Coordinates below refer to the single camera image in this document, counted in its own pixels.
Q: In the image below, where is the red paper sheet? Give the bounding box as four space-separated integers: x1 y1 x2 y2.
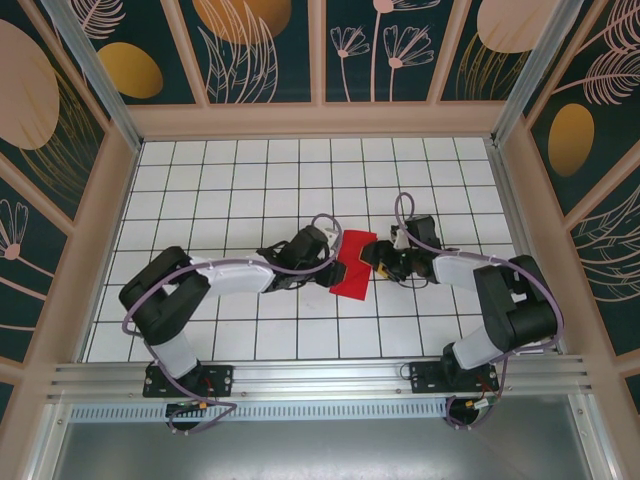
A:
328 229 380 302

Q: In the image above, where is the grey metal sheet panel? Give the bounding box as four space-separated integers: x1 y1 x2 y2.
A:
49 419 601 480

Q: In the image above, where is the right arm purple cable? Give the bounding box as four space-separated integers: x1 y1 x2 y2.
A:
393 191 562 431

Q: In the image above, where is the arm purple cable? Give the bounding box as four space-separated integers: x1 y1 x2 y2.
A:
121 213 346 437
393 191 562 431

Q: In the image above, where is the aluminium side rail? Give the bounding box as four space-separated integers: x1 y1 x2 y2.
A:
485 138 564 357

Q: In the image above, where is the long aluminium mounting rail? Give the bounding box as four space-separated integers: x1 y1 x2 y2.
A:
47 353 599 401

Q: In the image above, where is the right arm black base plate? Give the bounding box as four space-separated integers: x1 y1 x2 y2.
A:
408 359 500 395

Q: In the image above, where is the slotted grey cable duct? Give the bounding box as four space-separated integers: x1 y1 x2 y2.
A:
69 398 451 422

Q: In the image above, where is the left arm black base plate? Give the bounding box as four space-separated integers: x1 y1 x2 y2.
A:
143 363 235 399

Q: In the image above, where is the aluminium frame post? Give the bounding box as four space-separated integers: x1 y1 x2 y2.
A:
492 0 599 146
39 0 144 154

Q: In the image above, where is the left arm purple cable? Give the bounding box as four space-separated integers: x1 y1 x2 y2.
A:
121 213 346 437

